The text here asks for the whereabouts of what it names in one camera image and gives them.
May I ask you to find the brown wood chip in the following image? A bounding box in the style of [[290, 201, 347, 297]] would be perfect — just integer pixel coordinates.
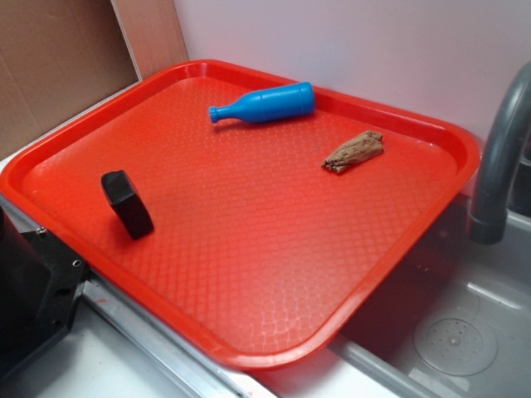
[[321, 130, 384, 174]]

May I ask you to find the red plastic tray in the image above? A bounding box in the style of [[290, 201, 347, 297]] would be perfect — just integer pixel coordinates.
[[1, 61, 480, 370]]

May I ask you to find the blue plastic toy bottle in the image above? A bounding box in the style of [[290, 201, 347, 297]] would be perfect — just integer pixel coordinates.
[[208, 82, 315, 124]]

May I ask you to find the black block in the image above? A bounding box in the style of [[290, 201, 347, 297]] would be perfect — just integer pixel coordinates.
[[100, 170, 154, 240]]

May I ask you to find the grey toy faucet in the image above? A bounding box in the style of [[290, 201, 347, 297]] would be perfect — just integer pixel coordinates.
[[466, 63, 530, 245]]

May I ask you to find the grey toy sink basin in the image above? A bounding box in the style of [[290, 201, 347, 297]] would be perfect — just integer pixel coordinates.
[[327, 198, 531, 398]]

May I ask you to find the brown cardboard panel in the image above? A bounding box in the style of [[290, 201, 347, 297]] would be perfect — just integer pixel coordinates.
[[1, 1, 188, 158]]

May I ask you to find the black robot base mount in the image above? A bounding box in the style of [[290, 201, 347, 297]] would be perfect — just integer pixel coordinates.
[[1, 211, 87, 383]]

